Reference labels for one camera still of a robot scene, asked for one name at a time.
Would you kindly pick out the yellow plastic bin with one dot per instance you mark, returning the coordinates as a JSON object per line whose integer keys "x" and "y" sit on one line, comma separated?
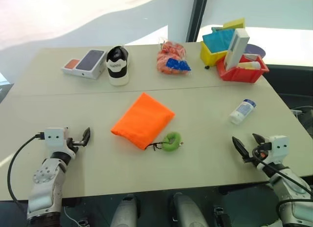
{"x": 210, "y": 57}

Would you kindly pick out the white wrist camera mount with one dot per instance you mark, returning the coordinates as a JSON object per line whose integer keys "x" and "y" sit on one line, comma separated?
{"x": 278, "y": 145}
{"x": 53, "y": 136}

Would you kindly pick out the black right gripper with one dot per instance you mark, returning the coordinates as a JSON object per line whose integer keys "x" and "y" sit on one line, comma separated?
{"x": 259, "y": 157}

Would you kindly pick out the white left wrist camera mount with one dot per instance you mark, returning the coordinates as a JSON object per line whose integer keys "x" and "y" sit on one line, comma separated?
{"x": 53, "y": 136}

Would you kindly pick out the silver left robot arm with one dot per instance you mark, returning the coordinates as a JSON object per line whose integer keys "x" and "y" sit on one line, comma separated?
{"x": 46, "y": 180}

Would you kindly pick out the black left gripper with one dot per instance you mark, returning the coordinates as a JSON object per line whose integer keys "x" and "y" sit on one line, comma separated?
{"x": 73, "y": 145}

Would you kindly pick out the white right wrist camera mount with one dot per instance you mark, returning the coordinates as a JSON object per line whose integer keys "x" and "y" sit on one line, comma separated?
{"x": 278, "y": 145}

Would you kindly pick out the white box dark phone print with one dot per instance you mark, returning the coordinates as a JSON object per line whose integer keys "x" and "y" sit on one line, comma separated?
{"x": 90, "y": 61}

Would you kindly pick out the yellow green box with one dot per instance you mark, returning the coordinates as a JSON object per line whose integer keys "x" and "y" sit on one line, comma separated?
{"x": 234, "y": 23}

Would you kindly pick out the red plastic bin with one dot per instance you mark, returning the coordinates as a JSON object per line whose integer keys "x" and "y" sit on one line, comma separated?
{"x": 242, "y": 74}

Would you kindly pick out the white tube yellow cap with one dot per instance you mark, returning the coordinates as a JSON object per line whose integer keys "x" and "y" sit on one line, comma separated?
{"x": 249, "y": 65}

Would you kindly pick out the grey rounded robot leg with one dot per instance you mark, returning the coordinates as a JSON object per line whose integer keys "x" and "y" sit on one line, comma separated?
{"x": 127, "y": 212}
{"x": 188, "y": 212}

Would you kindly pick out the small flat white box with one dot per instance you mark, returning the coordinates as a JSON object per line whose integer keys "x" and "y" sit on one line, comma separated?
{"x": 252, "y": 57}

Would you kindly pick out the plastic bag of orange carrots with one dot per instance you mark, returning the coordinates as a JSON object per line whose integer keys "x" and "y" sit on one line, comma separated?
{"x": 168, "y": 53}

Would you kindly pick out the dark window frame post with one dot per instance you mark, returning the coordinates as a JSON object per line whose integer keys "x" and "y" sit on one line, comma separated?
{"x": 196, "y": 14}

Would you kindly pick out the small black cap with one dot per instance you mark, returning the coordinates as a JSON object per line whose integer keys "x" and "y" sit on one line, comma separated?
{"x": 207, "y": 67}

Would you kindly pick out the tall white grey box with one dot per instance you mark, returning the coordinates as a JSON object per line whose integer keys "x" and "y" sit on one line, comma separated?
{"x": 236, "y": 49}

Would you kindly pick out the dark purple round disc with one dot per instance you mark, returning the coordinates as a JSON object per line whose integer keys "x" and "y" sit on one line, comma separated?
{"x": 255, "y": 50}

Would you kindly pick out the black and white sneaker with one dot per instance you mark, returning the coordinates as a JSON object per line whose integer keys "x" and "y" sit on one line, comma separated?
{"x": 118, "y": 68}

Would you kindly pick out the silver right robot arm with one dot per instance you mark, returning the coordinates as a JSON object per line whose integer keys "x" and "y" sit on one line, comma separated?
{"x": 288, "y": 188}

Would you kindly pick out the white bottle blue label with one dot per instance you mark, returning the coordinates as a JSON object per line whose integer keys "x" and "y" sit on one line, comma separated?
{"x": 242, "y": 112}

